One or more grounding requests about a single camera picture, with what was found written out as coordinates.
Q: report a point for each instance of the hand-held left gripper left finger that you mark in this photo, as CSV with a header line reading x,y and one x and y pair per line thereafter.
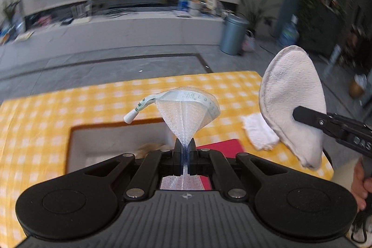
x,y
178,156

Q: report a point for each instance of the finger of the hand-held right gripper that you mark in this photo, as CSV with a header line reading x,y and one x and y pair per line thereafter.
x,y
311,117

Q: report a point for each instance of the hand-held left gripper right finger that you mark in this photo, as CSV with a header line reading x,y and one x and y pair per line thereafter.
x,y
192,156

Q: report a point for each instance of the white plush round pad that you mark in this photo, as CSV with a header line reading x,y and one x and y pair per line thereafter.
x,y
290,85

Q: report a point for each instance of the white mesh strainer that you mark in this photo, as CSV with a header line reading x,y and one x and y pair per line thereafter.
x,y
186,117

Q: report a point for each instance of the orange and white cardboard box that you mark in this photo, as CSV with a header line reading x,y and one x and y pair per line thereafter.
x,y
98,143

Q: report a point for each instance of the person's right hand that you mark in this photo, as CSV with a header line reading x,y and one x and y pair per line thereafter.
x,y
357,184

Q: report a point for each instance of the red box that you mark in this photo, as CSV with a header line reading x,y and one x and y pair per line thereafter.
x,y
223,146

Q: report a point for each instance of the white towel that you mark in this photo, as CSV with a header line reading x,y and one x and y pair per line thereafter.
x,y
258,131

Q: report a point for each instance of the dark cabinet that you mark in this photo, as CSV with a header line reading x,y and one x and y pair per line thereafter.
x,y
328,38

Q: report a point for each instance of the blue water bottle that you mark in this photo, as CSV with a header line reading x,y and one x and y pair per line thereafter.
x,y
289,34

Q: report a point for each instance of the white shoe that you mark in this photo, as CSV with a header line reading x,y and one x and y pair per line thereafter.
x,y
359,233

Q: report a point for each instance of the small woven bag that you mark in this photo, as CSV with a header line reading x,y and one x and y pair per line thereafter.
x,y
249,43

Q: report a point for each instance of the grey metal trash can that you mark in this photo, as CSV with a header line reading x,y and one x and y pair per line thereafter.
x,y
232,36

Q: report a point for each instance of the bushy potted plant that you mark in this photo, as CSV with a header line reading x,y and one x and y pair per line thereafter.
x,y
314,4

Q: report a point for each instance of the long-leaved floor plant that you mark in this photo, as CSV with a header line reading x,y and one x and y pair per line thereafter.
x,y
255,15

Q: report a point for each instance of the white marble television console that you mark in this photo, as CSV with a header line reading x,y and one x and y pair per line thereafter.
x,y
145,30

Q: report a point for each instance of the yellow checkered mat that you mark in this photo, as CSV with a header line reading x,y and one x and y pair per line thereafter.
x,y
43,126

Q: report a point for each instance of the green picture board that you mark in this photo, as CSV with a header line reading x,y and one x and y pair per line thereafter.
x,y
183,1

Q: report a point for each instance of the white papers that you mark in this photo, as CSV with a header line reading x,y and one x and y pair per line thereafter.
x,y
24,35

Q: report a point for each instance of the green plant in glass vase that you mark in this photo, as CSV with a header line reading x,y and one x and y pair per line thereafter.
x,y
10,9

